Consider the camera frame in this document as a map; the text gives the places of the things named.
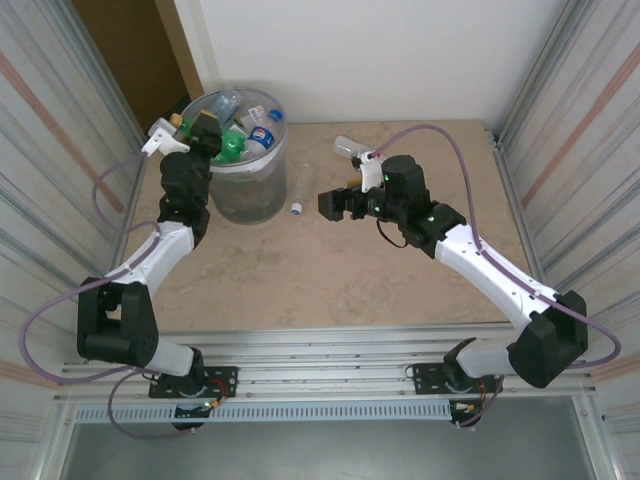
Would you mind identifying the slim clear bottle white cap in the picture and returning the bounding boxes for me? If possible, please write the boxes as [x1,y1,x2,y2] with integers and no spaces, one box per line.
[289,162,315,217]

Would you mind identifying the crushed blue label bottle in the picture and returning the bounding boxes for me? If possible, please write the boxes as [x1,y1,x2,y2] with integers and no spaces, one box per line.
[243,108,287,152]

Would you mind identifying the clear bottle red label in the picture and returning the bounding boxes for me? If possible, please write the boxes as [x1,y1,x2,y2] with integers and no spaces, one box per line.
[333,135,374,164]

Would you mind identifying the clear plastic bin liner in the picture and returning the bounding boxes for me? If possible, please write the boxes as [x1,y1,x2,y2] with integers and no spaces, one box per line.
[179,88,290,174]

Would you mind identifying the grey mesh waste bin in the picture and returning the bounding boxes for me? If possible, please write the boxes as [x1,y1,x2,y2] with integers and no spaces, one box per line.
[179,88,290,225]

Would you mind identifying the brown wooden door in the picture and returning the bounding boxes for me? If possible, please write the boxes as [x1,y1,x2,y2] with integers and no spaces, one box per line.
[72,0,166,109]

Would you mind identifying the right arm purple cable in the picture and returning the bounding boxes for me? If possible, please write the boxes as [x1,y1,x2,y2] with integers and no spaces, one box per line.
[371,124,623,430]

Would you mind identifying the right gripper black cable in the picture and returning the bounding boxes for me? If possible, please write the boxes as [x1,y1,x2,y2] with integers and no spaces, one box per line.
[376,218,407,250]

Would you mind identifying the wooden door frame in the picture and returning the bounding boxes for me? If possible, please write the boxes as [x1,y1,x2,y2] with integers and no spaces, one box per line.
[152,0,206,104]

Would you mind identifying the aluminium frame rails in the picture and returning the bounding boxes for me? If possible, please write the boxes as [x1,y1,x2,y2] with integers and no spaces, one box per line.
[52,322,599,407]

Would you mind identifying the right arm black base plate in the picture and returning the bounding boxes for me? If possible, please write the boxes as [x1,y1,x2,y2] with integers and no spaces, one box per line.
[410,360,504,400]

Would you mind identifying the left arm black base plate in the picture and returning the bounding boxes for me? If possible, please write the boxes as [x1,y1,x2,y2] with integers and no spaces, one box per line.
[148,365,239,400]

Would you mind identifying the grey slotted cable duct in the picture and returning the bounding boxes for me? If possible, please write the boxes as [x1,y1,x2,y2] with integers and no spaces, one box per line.
[72,402,454,425]

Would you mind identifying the red black power wires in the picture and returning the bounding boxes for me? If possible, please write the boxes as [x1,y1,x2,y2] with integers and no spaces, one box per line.
[199,378,236,410]
[449,383,501,416]

